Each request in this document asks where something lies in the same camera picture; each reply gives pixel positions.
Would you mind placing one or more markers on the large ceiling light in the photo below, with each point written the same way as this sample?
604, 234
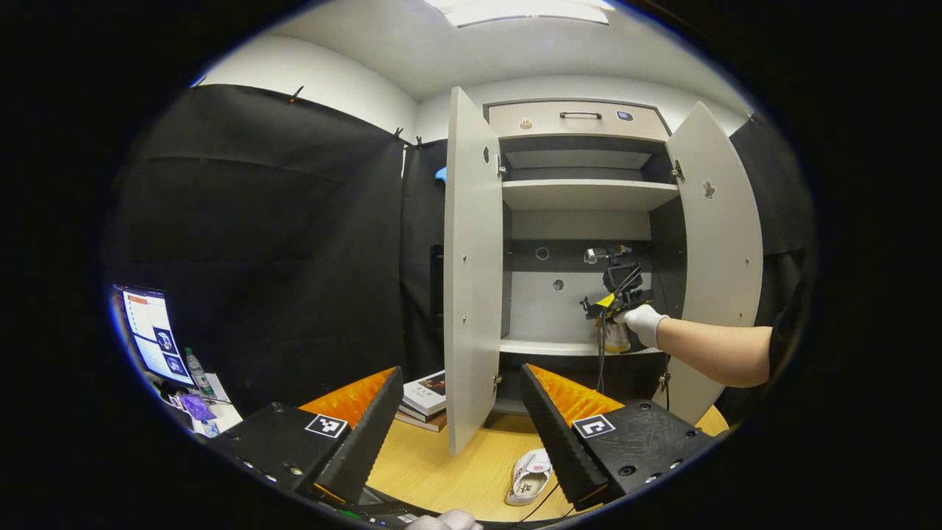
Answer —
522, 11

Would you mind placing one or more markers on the purple packet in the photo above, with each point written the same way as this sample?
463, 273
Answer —
197, 407

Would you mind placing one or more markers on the grey cabinet door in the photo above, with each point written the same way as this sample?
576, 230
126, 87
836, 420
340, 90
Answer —
717, 243
471, 280

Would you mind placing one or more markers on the computer monitor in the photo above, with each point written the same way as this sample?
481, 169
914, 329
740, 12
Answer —
151, 331

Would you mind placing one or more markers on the white side table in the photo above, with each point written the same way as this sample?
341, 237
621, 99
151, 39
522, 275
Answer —
224, 416

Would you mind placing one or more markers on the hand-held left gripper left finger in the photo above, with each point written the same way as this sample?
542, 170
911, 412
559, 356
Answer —
368, 442

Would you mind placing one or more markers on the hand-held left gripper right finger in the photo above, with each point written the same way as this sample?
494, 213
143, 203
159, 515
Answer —
559, 442

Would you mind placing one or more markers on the black backdrop cloth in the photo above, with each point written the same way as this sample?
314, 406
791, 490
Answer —
257, 258

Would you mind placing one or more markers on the white shoe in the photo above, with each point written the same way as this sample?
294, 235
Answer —
617, 340
530, 478

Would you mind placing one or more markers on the white cover book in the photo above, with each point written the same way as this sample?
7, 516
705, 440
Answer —
427, 390

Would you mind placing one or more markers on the grey shoe cabinet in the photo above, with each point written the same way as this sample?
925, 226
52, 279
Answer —
581, 193

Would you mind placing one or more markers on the grey cabinet drawer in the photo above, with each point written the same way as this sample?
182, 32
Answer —
581, 126

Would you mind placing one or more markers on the plastic bottle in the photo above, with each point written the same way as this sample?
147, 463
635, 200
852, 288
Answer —
199, 372

